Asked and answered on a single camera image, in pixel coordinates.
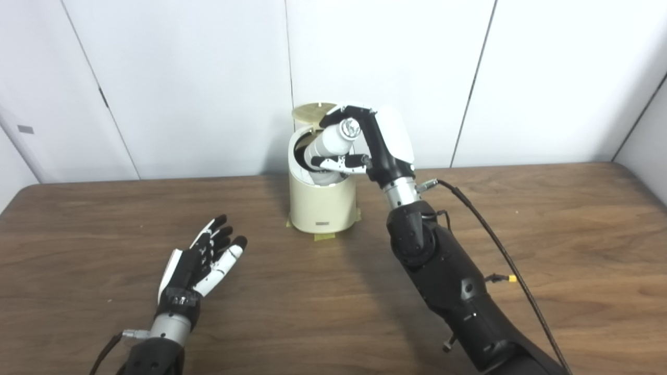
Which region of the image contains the small white plastic bottle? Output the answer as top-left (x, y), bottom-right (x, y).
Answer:
top-left (303, 118), bottom-right (361, 185)

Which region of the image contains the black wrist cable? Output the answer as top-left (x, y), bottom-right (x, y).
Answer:
top-left (89, 329), bottom-right (152, 375)
top-left (417, 179), bottom-right (574, 375)

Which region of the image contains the cream round bin lid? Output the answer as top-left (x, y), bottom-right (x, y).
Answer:
top-left (291, 103), bottom-right (338, 131)

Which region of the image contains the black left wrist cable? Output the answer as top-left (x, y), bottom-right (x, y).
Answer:
top-left (89, 329), bottom-right (152, 375)

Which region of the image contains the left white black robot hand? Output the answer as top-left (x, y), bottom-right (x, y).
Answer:
top-left (156, 214), bottom-right (248, 331)

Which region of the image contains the cream-colored bin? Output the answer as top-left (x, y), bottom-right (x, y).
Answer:
top-left (288, 125), bottom-right (360, 234)

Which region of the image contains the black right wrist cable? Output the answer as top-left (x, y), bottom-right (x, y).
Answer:
top-left (417, 179), bottom-right (574, 375)

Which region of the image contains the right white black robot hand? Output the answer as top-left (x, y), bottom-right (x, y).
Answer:
top-left (312, 104), bottom-right (416, 188)

